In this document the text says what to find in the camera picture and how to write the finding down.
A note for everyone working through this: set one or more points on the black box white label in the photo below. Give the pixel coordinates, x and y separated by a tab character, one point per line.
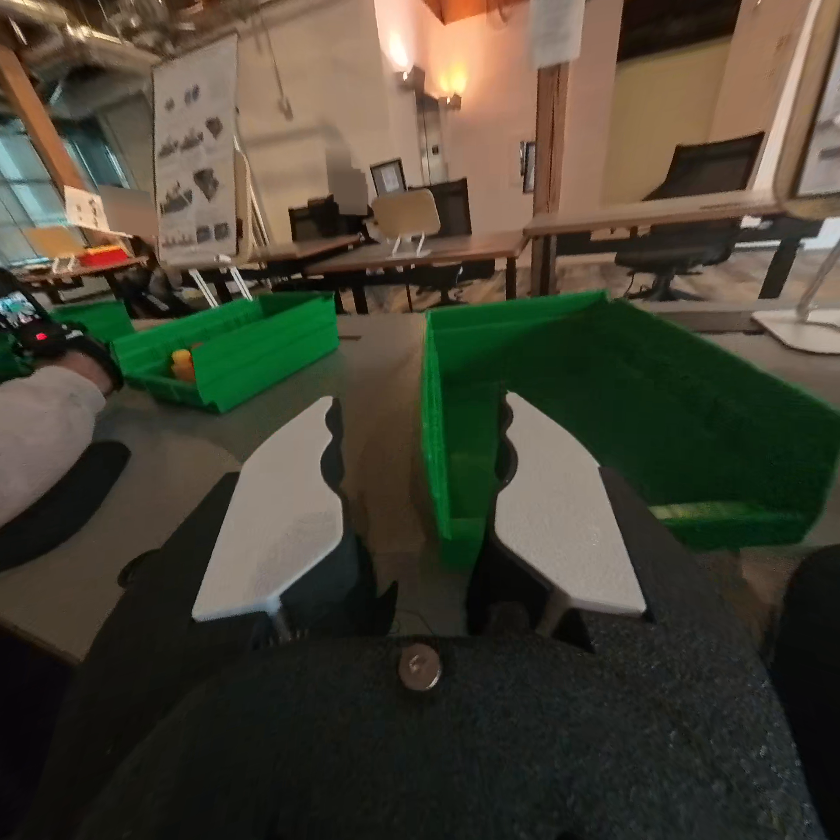
388	176

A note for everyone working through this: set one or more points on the black textured mat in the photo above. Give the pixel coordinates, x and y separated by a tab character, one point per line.
72	499

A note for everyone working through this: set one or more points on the rounded wooden board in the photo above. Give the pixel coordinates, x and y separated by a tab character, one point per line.
405	211

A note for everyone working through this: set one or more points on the red plastic box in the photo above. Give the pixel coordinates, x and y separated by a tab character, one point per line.
103	256

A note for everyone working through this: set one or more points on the wall lamp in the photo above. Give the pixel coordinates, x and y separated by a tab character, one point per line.
451	100
412	77

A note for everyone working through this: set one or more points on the clear acrylic sign holder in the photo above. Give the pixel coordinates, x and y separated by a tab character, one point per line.
410	246

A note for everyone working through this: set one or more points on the black mouse pad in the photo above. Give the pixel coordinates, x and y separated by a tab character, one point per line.
814	656

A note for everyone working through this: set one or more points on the silver ventilation duct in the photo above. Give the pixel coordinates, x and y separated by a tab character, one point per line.
65	33

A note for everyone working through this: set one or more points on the white paper notice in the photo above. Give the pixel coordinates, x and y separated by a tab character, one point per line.
558	33

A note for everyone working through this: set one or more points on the black computer monitor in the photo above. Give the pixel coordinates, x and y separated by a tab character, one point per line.
313	220

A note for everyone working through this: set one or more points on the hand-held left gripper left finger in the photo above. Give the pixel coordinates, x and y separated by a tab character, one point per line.
275	525

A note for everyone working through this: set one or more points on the wooden desk black legs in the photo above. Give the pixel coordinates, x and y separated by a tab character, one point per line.
656	213
426	253

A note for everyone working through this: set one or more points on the black office chair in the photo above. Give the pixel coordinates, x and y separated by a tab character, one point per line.
695	184

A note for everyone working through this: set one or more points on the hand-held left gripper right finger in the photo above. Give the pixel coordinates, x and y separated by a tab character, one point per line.
564	525

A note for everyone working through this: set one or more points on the instruction poster board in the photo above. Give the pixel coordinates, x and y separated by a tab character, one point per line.
794	131

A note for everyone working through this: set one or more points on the yellow toy block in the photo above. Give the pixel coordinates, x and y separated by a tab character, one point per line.
184	366

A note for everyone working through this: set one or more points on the black cabinet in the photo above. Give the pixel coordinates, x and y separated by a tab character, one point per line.
453	207

